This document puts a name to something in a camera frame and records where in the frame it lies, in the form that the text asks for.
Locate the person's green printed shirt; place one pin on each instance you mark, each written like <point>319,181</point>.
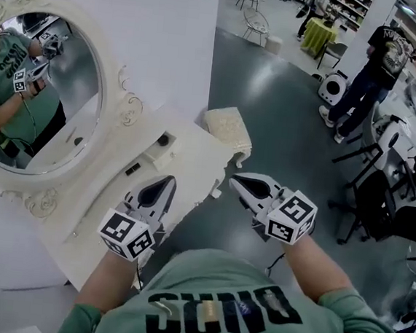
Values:
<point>221,332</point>

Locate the white vanity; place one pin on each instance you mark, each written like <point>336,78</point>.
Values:
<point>195,150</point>

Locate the round table green cloth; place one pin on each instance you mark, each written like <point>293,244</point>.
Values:
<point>317,35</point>

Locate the small beige pouf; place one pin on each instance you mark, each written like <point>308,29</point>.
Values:
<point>274,44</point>

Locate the round black makeup compact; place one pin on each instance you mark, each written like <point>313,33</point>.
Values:
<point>163,140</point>

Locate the black metal stand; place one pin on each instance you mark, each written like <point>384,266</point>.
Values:
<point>362,158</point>

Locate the person's left forearm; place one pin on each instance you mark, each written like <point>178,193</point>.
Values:
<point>107,280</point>

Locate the white pet carrier backpack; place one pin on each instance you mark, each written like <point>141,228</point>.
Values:
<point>334,87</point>

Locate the black rectangular makeup palette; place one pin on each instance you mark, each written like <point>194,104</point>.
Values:
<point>133,170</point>

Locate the storage shelves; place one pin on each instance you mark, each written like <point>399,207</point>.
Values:
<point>355,8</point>

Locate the black office chair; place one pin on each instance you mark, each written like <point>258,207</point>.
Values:
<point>376,200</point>

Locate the white work table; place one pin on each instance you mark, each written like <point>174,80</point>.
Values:
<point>413,123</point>

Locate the person's right forearm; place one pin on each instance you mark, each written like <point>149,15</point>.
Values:
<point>311,267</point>

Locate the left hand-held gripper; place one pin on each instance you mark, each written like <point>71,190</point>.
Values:
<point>130,233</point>

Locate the green padded chair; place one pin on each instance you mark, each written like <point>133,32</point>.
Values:
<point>334,51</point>

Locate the white upholstered stool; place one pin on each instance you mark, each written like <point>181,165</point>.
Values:
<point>226,125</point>

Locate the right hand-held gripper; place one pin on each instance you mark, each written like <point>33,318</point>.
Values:
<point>286,224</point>

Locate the white vanity drawer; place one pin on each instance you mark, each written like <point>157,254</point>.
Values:
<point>164,159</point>

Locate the oval mirror ornate white frame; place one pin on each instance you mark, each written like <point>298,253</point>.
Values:
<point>112,79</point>

